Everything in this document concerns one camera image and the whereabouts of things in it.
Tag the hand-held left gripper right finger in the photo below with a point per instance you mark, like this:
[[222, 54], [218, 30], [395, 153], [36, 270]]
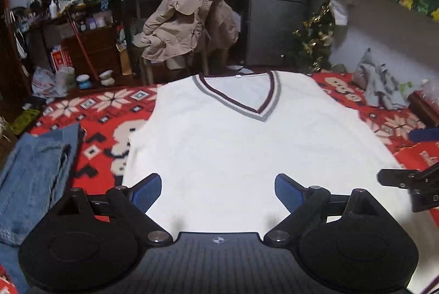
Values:
[[288, 193]]

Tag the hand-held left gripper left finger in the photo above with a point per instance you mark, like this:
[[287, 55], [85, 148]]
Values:
[[149, 192]]

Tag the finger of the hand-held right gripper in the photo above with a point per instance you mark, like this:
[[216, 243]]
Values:
[[425, 135], [398, 178]]

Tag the white knit vest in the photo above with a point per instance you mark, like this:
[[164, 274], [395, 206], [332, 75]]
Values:
[[223, 150]]

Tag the brown wooden nightstand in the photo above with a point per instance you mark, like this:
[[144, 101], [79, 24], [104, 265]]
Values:
[[422, 109]]

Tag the grey hoodie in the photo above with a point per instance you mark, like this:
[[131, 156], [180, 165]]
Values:
[[377, 85]]

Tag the red patterned blanket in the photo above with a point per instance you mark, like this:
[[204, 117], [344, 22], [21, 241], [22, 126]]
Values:
[[85, 126]]

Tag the white ceramic pot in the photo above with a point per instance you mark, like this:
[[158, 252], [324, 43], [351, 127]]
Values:
[[107, 78]]

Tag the blue jeans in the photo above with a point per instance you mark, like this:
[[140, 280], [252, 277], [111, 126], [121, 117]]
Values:
[[27, 177]]

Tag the blue bowl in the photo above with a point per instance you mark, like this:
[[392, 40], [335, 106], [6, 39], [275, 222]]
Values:
[[84, 81]]

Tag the small Christmas tree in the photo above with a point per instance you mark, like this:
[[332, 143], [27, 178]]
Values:
[[315, 40]]

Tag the white hanging cloth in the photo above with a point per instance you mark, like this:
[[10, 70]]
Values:
[[339, 13]]

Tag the white plastic bag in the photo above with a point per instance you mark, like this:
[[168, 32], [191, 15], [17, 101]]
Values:
[[44, 81]]

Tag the brown wooden cabinet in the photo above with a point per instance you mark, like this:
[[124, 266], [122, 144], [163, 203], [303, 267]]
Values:
[[92, 47]]

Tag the red box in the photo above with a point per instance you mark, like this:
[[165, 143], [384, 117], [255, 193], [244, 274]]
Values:
[[61, 59]]

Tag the grey refrigerator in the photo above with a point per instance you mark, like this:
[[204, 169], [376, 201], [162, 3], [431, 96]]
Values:
[[274, 23]]

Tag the beige coat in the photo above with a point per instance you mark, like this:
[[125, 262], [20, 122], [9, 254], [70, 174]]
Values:
[[181, 16]]

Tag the white lotion bottle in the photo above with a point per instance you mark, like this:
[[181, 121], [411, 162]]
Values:
[[53, 8]]

